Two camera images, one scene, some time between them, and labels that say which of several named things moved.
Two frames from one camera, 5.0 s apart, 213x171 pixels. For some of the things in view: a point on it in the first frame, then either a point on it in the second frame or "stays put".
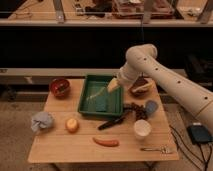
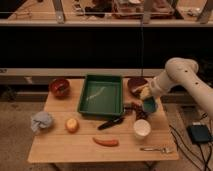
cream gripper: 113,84 -> 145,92
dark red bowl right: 140,92 stays put
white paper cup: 142,129 stays put
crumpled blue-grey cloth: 42,119 stays put
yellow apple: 72,125 stays put
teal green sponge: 101,103 -> 149,104
